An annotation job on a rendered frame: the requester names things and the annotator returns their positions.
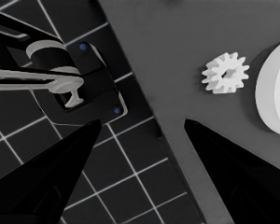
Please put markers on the large thick white disc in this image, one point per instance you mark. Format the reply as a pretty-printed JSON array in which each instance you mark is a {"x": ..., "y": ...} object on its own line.
[{"x": 270, "y": 93}]

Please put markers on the small white toothed gear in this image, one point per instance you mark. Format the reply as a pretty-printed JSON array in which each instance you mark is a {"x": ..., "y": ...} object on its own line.
[{"x": 215, "y": 76}]

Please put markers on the dark robot body block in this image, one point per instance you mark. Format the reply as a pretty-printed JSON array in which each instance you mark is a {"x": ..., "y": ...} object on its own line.
[{"x": 96, "y": 84}]

